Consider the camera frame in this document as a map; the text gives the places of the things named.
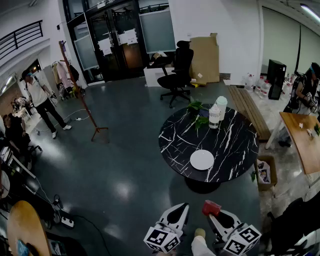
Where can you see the green leafy plant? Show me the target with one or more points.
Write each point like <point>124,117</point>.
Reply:
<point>196,106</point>

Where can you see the white frosted bottle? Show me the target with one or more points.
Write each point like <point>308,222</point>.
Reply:
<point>222,107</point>
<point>213,117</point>

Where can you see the person's beige shoe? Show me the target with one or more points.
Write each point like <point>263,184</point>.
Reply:
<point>200,232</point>

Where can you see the small white power strip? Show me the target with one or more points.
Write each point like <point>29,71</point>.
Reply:
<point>78,119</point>

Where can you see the person's white trouser leg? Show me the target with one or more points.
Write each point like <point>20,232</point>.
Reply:
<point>200,246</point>

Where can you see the black marble round table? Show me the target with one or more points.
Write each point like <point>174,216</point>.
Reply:
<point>225,150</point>

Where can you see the round wooden table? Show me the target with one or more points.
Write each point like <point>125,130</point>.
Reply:
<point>25,230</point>

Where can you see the clear water jug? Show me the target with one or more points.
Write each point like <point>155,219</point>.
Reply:
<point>259,86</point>
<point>249,85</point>
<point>266,91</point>

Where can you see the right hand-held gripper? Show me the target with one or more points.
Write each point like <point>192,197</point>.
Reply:
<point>242,240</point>

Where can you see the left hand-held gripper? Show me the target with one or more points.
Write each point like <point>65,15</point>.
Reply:
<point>162,240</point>

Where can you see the wooden coat rack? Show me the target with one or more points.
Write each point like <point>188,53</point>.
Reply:
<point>75,82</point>

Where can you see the hanging clothes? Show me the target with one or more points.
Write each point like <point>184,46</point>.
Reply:
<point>63,75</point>

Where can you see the black balcony railing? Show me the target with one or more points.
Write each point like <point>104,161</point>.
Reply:
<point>20,37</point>

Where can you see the wooden slatted bench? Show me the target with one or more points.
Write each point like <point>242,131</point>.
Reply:
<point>246,110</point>

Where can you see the black framed glass door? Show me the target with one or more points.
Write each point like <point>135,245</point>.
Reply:
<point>112,40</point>

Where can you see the long ceiling tube light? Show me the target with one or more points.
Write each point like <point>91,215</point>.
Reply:
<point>310,11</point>

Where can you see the black cabinet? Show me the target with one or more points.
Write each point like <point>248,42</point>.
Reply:
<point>275,80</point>

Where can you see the open cardboard box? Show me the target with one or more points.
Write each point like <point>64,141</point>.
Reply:
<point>272,170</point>

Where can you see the white round plate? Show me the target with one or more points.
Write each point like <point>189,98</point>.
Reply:
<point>202,160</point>

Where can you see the brown cardboard sheet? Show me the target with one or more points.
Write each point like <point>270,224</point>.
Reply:
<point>206,60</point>

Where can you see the wooden desk with white legs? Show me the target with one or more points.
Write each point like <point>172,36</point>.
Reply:
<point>302,140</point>

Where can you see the white low platform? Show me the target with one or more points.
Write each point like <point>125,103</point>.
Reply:
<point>151,77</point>

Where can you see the black office chair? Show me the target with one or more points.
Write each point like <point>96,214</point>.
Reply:
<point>178,75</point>

